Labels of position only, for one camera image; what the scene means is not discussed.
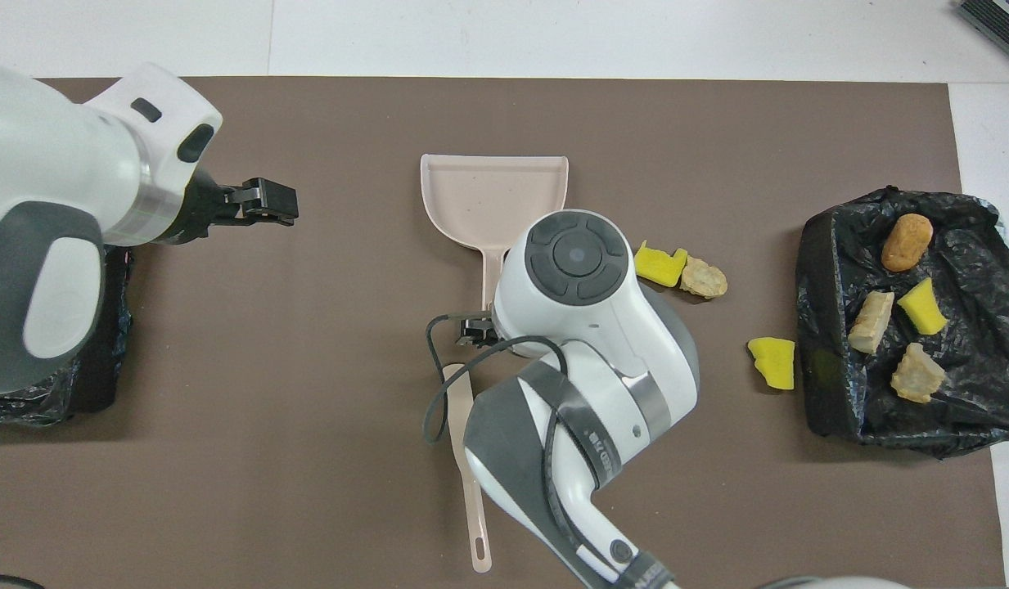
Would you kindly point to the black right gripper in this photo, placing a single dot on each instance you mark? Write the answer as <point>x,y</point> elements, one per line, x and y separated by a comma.
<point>477,331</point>

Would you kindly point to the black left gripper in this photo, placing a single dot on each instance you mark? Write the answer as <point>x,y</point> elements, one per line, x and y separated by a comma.
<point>197,209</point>

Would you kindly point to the beige plastic dustpan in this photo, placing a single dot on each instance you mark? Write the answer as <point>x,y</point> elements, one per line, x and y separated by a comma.
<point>488,196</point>

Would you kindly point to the beige hand brush black bristles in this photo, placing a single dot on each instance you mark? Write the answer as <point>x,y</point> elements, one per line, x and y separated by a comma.
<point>471,491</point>

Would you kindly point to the notched yellow sponge piece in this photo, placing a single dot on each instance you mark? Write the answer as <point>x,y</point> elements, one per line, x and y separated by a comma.
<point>656,266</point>

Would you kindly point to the pale bread chunk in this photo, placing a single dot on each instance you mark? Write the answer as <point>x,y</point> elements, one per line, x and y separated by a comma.
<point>704,278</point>

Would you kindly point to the striped orange bread piece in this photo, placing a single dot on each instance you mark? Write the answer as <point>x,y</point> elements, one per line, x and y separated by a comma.
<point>871,321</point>

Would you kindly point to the brown bread roll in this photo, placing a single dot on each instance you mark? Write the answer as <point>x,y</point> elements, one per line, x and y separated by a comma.
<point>907,243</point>

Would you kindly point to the pale cracker chunk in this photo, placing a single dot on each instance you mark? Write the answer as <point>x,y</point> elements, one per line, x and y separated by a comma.
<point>918,375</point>

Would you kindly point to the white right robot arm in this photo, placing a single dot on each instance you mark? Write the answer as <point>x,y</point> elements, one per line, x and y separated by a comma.
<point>594,327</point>

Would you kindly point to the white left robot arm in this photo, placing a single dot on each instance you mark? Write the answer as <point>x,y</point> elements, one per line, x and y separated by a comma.
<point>54,204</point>

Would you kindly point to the black bag lined bin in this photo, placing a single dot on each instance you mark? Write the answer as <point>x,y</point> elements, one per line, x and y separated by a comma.
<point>831,327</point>
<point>103,343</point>

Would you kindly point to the brown table mat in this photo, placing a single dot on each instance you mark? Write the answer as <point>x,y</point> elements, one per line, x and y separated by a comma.
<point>308,409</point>

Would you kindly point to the grey ribbed device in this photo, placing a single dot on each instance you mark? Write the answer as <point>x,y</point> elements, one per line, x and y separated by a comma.
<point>999,20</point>

